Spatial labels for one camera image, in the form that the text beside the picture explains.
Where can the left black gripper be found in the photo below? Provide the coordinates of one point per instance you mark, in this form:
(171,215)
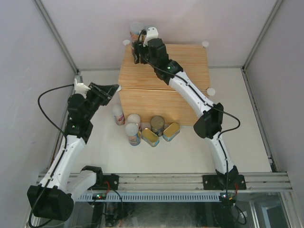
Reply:
(105,93)

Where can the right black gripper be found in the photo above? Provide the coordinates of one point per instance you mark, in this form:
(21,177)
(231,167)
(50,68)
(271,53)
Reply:
(140,49)

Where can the tall can with spoon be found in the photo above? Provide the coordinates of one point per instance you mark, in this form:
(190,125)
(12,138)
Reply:
(135,28)

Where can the wooden cube shelf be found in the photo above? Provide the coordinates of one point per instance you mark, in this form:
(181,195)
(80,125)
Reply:
(143,93)

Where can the white lid can colourful label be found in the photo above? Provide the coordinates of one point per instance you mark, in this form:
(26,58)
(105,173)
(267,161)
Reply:
(133,133)

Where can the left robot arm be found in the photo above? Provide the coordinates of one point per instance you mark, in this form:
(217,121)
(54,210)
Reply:
(54,197)

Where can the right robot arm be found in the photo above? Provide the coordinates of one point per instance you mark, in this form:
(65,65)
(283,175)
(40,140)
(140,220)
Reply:
(210,115)

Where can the white lid can red label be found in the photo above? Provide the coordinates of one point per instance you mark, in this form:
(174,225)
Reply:
(118,114)

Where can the white lid can rear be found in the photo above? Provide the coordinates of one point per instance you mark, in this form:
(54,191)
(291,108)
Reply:
(135,119)

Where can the dark round tin can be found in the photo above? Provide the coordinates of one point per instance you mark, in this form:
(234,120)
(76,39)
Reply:
(157,125)

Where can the left rectangular gold tin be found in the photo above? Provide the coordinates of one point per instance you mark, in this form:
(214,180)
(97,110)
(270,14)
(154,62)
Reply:
(150,137)

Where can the rectangular gold tin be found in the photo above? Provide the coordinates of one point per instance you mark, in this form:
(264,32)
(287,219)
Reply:
(171,131)
(150,137)

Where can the right rectangular gold tin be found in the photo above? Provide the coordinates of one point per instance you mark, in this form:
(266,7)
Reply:
(171,131)

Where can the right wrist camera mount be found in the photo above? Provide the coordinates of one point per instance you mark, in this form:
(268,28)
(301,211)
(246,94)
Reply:
(150,33)

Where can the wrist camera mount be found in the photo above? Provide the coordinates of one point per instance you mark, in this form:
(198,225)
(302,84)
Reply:
(150,33)
(79,86)

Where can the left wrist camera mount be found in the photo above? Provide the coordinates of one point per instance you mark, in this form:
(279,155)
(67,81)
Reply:
(79,86)

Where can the left black base bracket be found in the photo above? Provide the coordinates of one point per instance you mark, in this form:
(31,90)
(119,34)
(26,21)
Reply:
(110,181)

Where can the black base bracket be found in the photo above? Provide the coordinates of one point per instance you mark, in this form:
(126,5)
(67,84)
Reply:
(214,182)
(110,181)

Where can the right black base bracket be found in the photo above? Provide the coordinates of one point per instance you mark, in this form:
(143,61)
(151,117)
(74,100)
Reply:
(214,182)

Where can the slotted cable duct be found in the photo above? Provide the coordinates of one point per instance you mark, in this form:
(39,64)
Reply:
(150,197)

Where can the aluminium mounting rail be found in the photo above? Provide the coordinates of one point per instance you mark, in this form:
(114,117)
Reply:
(193,182)

